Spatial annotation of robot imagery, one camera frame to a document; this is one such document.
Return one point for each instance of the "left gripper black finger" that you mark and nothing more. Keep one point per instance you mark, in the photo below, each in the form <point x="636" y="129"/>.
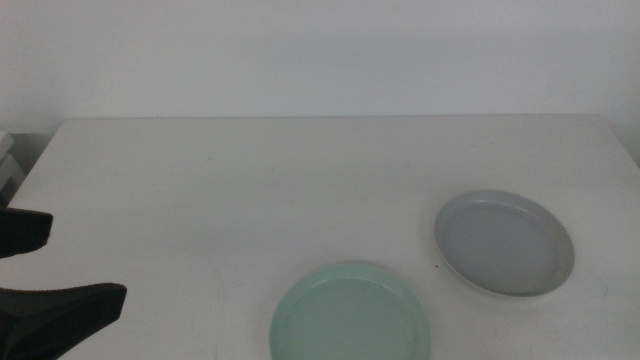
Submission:
<point x="55" y="315"/>
<point x="22" y="231"/>

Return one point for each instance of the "pale green shallow bowl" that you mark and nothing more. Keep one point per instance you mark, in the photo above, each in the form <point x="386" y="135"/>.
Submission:
<point x="350" y="315"/>

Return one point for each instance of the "grey shallow bowl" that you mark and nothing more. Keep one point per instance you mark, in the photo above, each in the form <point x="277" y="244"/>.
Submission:
<point x="502" y="245"/>

